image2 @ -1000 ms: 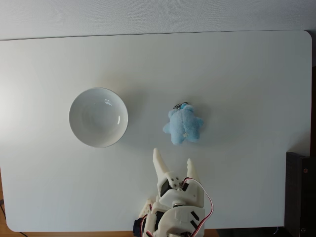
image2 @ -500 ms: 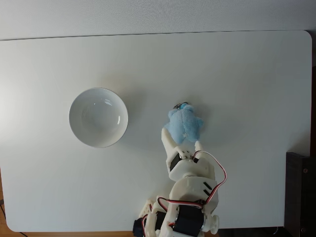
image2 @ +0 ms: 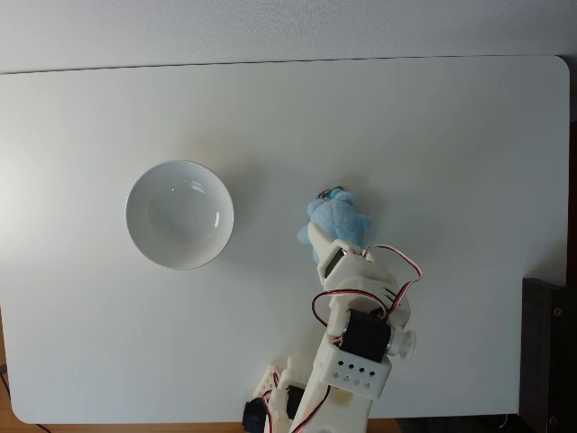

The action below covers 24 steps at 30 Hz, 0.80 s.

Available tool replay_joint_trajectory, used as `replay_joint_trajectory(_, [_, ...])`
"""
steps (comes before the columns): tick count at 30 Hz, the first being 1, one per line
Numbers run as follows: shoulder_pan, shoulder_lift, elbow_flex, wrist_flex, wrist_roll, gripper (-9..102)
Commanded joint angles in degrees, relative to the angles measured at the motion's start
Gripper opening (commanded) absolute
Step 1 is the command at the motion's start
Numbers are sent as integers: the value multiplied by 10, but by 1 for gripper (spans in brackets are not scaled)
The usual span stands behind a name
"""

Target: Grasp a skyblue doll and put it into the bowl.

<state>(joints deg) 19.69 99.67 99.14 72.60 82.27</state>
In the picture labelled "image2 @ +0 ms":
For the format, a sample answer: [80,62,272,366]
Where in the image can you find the skyblue plush doll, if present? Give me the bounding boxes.
[296,184,374,263]

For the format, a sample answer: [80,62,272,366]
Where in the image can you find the white ceramic bowl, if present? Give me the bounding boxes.
[124,159,235,272]

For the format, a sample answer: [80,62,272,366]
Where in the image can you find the dark wooden cabinet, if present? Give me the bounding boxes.
[517,278,577,433]

